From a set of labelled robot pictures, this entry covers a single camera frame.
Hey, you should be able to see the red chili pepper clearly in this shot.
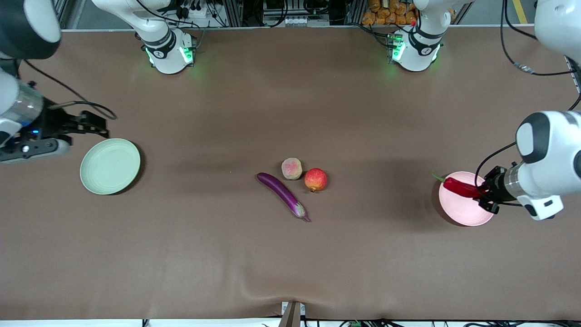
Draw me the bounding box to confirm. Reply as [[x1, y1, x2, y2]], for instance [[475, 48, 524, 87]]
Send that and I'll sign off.
[[431, 173, 484, 199]]

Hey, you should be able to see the red pomegranate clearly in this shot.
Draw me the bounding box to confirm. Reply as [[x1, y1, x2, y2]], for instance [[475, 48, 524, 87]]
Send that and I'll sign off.
[[304, 168, 328, 193]]

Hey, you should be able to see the purple eggplant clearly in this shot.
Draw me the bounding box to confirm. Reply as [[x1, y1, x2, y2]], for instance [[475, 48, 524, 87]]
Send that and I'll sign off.
[[257, 173, 311, 223]]

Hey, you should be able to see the pink yellow peach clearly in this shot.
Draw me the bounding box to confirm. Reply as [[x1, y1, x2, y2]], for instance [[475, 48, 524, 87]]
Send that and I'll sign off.
[[281, 158, 303, 180]]

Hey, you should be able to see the pink round plate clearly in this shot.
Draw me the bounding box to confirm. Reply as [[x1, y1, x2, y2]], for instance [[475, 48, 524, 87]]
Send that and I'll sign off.
[[438, 171, 497, 227]]

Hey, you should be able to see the light green round plate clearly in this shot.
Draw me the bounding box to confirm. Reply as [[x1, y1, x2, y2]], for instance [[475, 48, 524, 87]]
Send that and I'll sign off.
[[80, 138, 141, 195]]

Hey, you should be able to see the white power strip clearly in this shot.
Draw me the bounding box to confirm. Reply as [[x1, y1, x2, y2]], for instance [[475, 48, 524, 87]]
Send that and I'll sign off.
[[175, 0, 209, 19]]

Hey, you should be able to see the orange packaged goods pile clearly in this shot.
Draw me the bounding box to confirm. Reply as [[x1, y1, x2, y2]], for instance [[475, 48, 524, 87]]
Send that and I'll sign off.
[[362, 0, 419, 26]]

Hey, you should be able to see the brown table cover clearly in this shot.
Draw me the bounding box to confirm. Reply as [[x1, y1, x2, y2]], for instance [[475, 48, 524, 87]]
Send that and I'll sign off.
[[0, 25, 581, 321]]

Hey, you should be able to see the metal table edge clamp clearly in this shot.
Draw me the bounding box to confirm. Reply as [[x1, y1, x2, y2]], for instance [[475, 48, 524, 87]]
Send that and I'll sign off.
[[281, 301, 305, 327]]

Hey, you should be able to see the white terminal block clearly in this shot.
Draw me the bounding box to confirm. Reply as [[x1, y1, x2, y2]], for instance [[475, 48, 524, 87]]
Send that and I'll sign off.
[[263, 14, 330, 27]]

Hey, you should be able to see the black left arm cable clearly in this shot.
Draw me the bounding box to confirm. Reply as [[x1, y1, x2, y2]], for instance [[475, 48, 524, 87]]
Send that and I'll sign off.
[[474, 0, 581, 187]]

